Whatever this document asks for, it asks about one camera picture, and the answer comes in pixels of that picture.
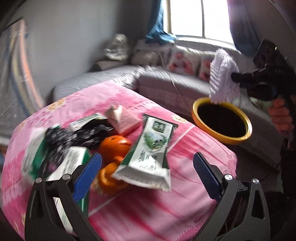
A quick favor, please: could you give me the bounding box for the white foam fruit net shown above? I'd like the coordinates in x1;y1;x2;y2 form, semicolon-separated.
209;49;240;104

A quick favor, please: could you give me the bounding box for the white tissue pack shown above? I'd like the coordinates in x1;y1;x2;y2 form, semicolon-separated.
46;146;93;235
21;128;59;184

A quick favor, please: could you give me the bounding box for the peeled orange mandarin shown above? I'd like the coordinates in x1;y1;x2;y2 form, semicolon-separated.
91;156;129;196

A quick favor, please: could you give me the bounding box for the green white medicine box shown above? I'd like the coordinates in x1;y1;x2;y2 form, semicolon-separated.
68;113;107;132

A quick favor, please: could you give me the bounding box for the whole orange mandarin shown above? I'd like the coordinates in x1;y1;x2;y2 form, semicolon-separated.
98;135;132;165

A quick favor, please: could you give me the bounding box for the yellow rimmed trash bin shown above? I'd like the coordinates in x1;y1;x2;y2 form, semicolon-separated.
191;97;252;145

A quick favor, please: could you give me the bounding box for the right hand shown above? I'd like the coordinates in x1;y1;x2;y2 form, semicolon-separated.
268;97;295;138

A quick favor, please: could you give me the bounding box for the right purple curtain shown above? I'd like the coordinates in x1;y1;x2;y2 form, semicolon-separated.
227;0;260;57

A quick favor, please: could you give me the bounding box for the right baby print pillow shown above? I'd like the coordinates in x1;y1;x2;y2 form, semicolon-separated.
198;55;214;82

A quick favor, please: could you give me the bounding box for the baby print pillow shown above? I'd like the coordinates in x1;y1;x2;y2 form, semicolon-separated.
198;55;214;82
166;46;201;76

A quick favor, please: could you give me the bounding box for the pink floral tablecloth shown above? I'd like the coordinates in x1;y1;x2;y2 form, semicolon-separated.
1;81;238;241

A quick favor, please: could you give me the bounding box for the black crumpled plastic bag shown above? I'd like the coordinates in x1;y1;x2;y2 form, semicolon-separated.
40;118;116;178

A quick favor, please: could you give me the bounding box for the left baby print pillow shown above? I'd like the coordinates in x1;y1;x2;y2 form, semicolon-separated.
166;46;201;76

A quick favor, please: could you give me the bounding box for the grey quilted corner sofa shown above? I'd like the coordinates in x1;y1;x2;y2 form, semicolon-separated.
53;39;282;167

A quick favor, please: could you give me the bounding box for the pink white napkin pack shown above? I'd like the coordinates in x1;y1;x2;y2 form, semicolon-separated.
104;104;142;136

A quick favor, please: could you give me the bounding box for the left blue curtain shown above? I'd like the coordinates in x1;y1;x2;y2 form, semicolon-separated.
145;0;176;45

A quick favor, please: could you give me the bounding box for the grey square cushion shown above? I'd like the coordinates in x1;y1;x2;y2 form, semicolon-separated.
131;50;160;66

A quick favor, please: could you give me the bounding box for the striped hanging cloth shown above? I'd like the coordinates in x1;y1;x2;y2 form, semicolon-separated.
1;18;45;118

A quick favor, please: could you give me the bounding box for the silver plastic bag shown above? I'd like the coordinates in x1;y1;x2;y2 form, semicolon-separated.
103;34;130;61

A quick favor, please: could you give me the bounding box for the grey bolster cushion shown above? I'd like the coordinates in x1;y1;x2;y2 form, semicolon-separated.
90;60;128;72

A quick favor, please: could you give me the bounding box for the window with wooden frame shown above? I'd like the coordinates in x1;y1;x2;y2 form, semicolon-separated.
162;0;234;44

